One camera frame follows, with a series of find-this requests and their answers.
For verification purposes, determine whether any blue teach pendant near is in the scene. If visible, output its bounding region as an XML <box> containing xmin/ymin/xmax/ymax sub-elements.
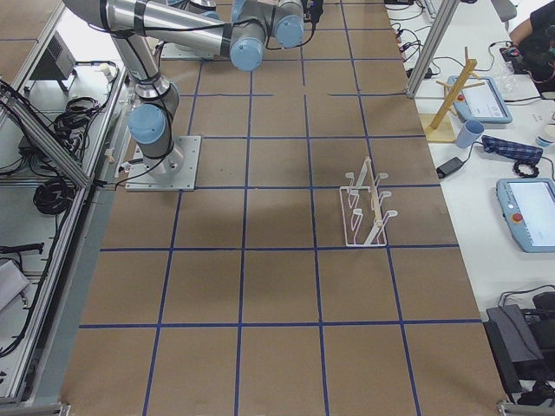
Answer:
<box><xmin>496</xmin><ymin>178</ymin><xmax>554</xmax><ymax>253</ymax></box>

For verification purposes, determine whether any blue cup on desk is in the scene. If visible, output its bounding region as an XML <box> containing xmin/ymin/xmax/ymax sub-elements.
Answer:
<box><xmin>454</xmin><ymin>120</ymin><xmax>485</xmax><ymax>148</ymax></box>

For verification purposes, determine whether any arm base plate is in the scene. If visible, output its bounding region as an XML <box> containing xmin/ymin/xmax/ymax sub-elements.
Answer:
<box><xmin>124</xmin><ymin>135</ymin><xmax>202</xmax><ymax>192</ymax></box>

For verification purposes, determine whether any black bead bracelet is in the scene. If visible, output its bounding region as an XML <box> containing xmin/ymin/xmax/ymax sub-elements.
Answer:
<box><xmin>513</xmin><ymin>159</ymin><xmax>541</xmax><ymax>178</ymax></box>

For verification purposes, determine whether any blue teach pendant far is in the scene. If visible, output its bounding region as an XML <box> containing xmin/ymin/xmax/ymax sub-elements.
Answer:
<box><xmin>454</xmin><ymin>76</ymin><xmax>513</xmax><ymax>125</ymax></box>

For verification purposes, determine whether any blue plaid cloth pouch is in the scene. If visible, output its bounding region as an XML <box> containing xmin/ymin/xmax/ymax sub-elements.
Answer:
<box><xmin>481</xmin><ymin>135</ymin><xmax>543</xmax><ymax>166</ymax></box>

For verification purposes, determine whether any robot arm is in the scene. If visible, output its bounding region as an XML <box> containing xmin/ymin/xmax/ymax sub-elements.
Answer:
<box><xmin>65</xmin><ymin>1</ymin><xmax>322</xmax><ymax>172</ymax></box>

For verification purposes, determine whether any blue teach pendant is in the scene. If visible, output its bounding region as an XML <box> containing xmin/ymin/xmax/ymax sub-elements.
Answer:
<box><xmin>454</xmin><ymin>76</ymin><xmax>513</xmax><ymax>125</ymax></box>
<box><xmin>496</xmin><ymin>178</ymin><xmax>554</xmax><ymax>253</ymax></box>

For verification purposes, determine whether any black power adapter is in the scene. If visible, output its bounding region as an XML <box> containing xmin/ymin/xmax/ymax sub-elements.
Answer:
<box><xmin>436</xmin><ymin>157</ymin><xmax>465</xmax><ymax>179</ymax></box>

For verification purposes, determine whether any wooden mug tree stand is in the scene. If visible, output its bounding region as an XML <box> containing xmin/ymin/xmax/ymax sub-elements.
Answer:
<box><xmin>419</xmin><ymin>48</ymin><xmax>485</xmax><ymax>143</ymax></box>

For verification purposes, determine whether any white wire cup rack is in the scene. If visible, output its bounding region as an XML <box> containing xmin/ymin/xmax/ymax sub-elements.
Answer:
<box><xmin>339</xmin><ymin>157</ymin><xmax>398</xmax><ymax>248</ymax></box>

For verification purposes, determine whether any aluminium frame post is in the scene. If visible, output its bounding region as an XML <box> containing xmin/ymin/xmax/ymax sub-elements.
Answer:
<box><xmin>406</xmin><ymin>0</ymin><xmax>460</xmax><ymax>99</ymax></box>

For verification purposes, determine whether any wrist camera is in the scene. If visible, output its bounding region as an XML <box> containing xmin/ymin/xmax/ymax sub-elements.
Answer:
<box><xmin>302</xmin><ymin>0</ymin><xmax>323</xmax><ymax>25</ymax></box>

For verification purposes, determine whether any white paper cup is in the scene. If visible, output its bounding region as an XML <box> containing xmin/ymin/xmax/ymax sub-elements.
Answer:
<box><xmin>535</xmin><ymin>124</ymin><xmax>555</xmax><ymax>147</ymax></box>

